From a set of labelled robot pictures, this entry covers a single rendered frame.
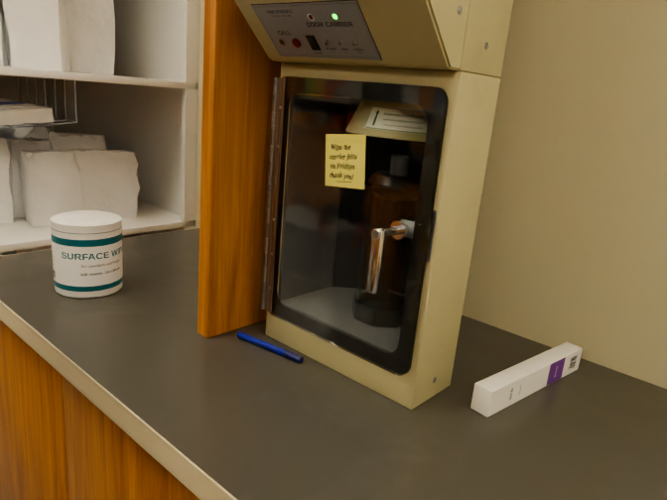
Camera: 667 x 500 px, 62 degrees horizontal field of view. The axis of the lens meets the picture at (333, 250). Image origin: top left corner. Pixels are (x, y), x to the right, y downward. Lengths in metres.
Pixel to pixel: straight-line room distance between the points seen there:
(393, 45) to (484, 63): 0.13
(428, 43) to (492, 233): 0.58
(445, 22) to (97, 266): 0.79
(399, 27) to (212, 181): 0.40
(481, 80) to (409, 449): 0.49
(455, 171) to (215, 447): 0.46
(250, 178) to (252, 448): 0.46
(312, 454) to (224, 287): 0.38
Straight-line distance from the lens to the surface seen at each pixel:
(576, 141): 1.11
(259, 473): 0.70
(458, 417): 0.85
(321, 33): 0.78
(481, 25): 0.75
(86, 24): 1.92
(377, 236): 0.71
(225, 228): 0.95
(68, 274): 1.18
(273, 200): 0.92
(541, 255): 1.15
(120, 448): 0.95
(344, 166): 0.81
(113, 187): 1.87
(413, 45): 0.70
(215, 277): 0.97
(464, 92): 0.73
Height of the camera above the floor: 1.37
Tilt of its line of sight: 16 degrees down
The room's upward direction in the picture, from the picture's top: 5 degrees clockwise
